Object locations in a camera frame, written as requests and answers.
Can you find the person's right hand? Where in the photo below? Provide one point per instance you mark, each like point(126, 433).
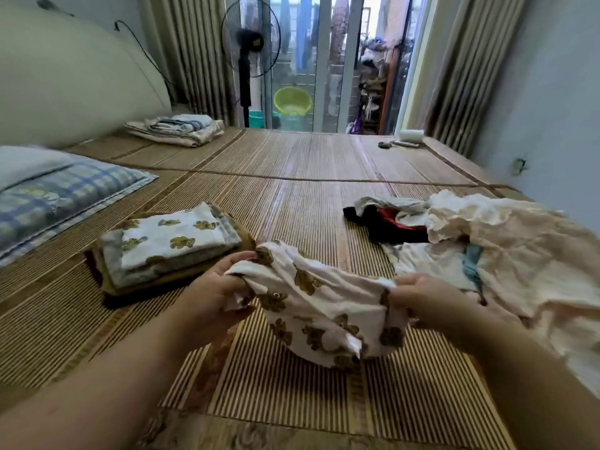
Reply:
point(433, 300)

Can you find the person's left hand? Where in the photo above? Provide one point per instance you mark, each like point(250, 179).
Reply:
point(211, 302)

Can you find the plain white garment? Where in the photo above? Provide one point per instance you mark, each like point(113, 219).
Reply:
point(422, 262)

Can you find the light blue garment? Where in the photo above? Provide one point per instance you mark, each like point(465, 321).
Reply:
point(472, 262)

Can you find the white bear print garment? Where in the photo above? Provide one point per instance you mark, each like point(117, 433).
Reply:
point(173, 234)

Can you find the grey patterned garment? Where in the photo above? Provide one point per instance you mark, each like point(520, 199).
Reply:
point(141, 269)

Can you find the olive tan shorts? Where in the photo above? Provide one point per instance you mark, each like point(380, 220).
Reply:
point(239, 229)

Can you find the dark brown shorts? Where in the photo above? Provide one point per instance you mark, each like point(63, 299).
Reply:
point(127, 298)

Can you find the black red garment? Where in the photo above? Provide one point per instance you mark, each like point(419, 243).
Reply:
point(384, 227)

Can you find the pale grey garment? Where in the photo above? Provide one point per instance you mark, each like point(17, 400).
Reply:
point(384, 206)

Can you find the white bear print pants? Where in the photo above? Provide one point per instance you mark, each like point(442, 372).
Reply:
point(319, 304)

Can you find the pile of clothes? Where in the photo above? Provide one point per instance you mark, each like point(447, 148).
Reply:
point(534, 248)

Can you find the bamboo bed mat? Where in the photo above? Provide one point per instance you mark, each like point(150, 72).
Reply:
point(300, 173)

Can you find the person's left forearm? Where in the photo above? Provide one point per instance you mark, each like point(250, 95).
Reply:
point(94, 389)

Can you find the person's right forearm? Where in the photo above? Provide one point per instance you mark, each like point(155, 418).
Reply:
point(534, 389)

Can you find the small dark object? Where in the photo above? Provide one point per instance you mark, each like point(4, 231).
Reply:
point(384, 144)

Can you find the white paper roll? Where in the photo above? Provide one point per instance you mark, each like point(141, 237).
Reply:
point(411, 136)

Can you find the folded striped blanket stack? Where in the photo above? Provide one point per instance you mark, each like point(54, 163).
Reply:
point(173, 129)

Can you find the blue plaid pillow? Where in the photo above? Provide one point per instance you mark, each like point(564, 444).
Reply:
point(66, 197)

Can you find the small teal bucket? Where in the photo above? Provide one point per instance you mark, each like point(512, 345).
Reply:
point(256, 119)

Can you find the yellow green basin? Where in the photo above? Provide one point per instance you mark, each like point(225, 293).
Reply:
point(292, 100)

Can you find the cluttered balcony shelf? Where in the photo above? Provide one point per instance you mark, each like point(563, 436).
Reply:
point(370, 89)

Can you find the beige patterned curtain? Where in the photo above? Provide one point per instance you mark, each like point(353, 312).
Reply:
point(197, 51)
point(478, 70)

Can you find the sliding glass balcony door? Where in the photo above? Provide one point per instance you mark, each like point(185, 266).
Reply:
point(328, 61)

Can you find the cream padded headboard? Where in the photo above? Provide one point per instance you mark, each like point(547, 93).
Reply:
point(75, 79)

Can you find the black standing fan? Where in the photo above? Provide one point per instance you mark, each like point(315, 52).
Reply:
point(248, 37)

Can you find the white wall socket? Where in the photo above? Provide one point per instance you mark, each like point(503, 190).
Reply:
point(517, 167)

